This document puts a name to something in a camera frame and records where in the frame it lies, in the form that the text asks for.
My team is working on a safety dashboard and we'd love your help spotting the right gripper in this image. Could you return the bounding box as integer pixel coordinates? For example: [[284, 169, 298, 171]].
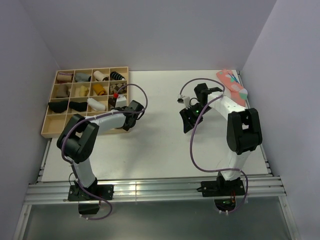
[[179, 103, 212, 134]]

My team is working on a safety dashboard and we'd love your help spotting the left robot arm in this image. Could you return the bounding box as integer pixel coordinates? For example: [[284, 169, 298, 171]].
[[56, 100, 146, 200]]

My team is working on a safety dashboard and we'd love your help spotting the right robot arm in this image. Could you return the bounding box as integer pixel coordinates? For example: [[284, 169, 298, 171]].
[[177, 83, 263, 197]]

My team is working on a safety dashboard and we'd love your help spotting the dark brown rolled sock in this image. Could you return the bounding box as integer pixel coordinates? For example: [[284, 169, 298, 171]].
[[108, 97, 117, 108]]

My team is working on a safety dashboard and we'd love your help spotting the brown checkered rolled sock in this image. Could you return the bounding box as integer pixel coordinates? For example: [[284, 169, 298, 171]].
[[109, 82, 127, 95]]

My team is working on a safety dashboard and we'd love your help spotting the white rolled sock third row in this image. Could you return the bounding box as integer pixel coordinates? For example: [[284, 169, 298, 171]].
[[87, 97, 106, 112]]

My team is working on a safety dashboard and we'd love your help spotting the mustard yellow rolled sock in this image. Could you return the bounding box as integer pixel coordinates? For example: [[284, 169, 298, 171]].
[[92, 83, 107, 96]]

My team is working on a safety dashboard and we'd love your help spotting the black white striped rolled sock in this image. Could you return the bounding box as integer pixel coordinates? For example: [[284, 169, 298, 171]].
[[110, 71, 125, 81]]

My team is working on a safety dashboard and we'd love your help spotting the wooden compartment tray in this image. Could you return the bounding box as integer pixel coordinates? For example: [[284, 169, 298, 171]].
[[41, 66, 130, 138]]

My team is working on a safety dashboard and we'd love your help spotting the white rolled sock top row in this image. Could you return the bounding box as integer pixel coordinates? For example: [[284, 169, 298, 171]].
[[93, 70, 109, 82]]

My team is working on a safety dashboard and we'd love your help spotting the pink patterned sock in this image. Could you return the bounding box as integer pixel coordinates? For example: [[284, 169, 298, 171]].
[[216, 69, 248, 107]]

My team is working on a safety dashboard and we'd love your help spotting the black rolled sock left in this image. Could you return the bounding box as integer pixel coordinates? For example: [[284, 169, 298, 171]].
[[48, 100, 69, 114]]

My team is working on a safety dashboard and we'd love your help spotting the brown grey rolled sock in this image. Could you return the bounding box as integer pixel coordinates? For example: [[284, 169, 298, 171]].
[[55, 84, 70, 98]]

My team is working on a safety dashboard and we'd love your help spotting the beige rolled sock purple trim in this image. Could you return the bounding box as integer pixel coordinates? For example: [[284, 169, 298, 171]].
[[56, 72, 74, 83]]

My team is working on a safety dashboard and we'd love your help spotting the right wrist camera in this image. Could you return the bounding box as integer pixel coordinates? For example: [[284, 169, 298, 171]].
[[177, 94, 191, 106]]

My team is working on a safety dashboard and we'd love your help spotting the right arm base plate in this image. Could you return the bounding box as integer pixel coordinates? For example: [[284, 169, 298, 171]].
[[196, 177, 245, 197]]

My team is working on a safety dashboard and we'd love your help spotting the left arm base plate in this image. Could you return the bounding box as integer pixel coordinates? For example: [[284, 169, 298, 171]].
[[67, 184, 114, 202]]

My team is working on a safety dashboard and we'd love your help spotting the aluminium rail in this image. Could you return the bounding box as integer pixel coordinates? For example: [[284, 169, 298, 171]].
[[14, 174, 287, 240]]

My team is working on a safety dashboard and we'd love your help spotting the black box under rail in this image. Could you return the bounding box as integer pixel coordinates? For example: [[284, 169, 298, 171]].
[[78, 203, 100, 216]]

